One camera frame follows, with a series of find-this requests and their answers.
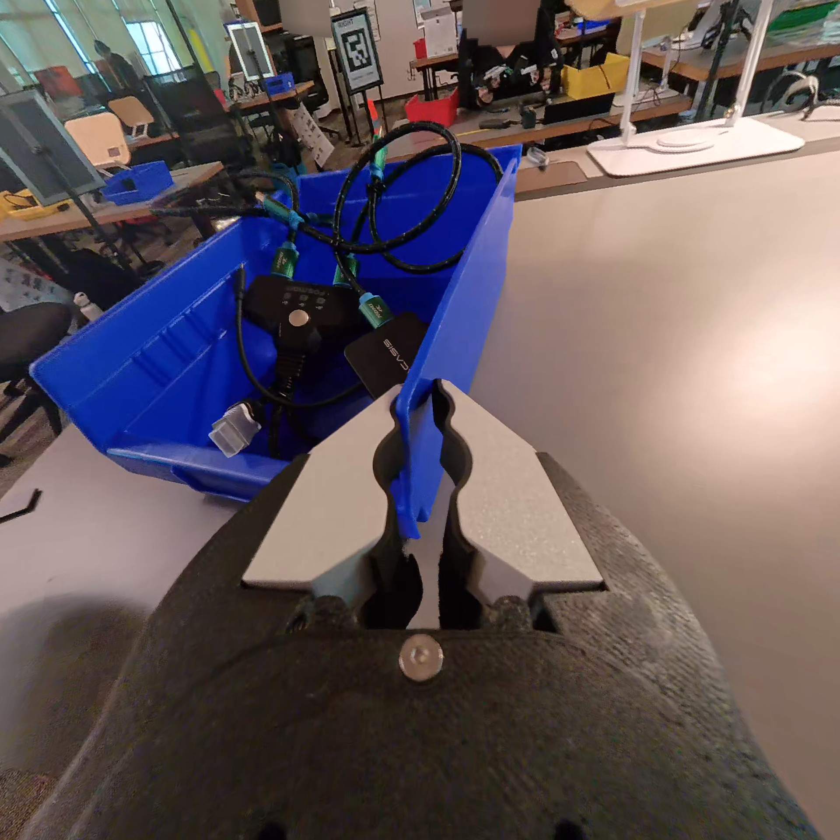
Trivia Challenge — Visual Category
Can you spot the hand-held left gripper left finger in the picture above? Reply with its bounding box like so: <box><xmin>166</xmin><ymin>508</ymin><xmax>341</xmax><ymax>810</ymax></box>
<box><xmin>241</xmin><ymin>385</ymin><xmax>404</xmax><ymax>598</ymax></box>

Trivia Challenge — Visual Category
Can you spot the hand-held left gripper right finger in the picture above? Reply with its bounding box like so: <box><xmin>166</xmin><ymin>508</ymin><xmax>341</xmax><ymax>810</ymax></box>
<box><xmin>432</xmin><ymin>378</ymin><xmax>606</xmax><ymax>614</ymax></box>

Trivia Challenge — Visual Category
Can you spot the black square adapter hub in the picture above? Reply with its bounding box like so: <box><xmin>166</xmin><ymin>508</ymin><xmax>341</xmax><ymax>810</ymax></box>
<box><xmin>233</xmin><ymin>266</ymin><xmax>429</xmax><ymax>409</ymax></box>

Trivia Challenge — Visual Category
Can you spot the black hex key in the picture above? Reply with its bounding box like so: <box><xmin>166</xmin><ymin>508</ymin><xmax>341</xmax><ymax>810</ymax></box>
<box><xmin>0</xmin><ymin>489</ymin><xmax>43</xmax><ymax>526</ymax></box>

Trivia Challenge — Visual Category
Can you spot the black office chair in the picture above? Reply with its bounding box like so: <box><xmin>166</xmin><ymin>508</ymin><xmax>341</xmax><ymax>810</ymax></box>
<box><xmin>0</xmin><ymin>302</ymin><xmax>73</xmax><ymax>460</ymax></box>

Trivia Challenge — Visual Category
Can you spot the dark brown desk pad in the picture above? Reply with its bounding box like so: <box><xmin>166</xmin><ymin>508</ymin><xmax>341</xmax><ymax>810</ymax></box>
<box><xmin>514</xmin><ymin>159</ymin><xmax>589</xmax><ymax>200</ymax></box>

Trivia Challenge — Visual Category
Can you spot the small blue storage bin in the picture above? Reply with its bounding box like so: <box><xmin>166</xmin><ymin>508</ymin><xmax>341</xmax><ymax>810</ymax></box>
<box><xmin>101</xmin><ymin>161</ymin><xmax>175</xmax><ymax>204</ymax></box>

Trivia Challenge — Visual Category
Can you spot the black laptop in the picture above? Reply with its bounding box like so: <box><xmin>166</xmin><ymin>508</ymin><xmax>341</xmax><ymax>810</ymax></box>
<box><xmin>541</xmin><ymin>92</ymin><xmax>618</xmax><ymax>126</ymax></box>

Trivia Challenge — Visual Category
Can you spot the red storage bin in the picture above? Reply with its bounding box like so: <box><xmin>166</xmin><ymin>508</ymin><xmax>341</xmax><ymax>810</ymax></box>
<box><xmin>405</xmin><ymin>88</ymin><xmax>460</xmax><ymax>129</ymax></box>

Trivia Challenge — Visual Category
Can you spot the tan plywood chair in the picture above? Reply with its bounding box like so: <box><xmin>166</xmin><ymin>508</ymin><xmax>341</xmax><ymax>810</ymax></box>
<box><xmin>66</xmin><ymin>97</ymin><xmax>155</xmax><ymax>168</ymax></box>

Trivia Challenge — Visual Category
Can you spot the yellow storage bin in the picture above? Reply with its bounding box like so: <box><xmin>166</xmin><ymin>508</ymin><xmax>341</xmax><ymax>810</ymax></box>
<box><xmin>561</xmin><ymin>52</ymin><xmax>631</xmax><ymax>99</ymax></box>

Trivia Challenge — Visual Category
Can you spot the grey framed board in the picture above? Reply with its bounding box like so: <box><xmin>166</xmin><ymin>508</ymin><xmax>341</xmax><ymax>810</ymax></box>
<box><xmin>0</xmin><ymin>88</ymin><xmax>106</xmax><ymax>207</ymax></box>

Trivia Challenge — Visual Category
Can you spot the black white marker sign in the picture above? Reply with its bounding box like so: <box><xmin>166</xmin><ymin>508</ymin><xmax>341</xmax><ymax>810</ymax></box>
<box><xmin>330</xmin><ymin>7</ymin><xmax>385</xmax><ymax>96</ymax></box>

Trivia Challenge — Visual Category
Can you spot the white screen on stand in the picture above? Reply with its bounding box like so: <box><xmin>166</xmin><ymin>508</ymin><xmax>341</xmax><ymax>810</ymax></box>
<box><xmin>225</xmin><ymin>20</ymin><xmax>277</xmax><ymax>83</ymax></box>

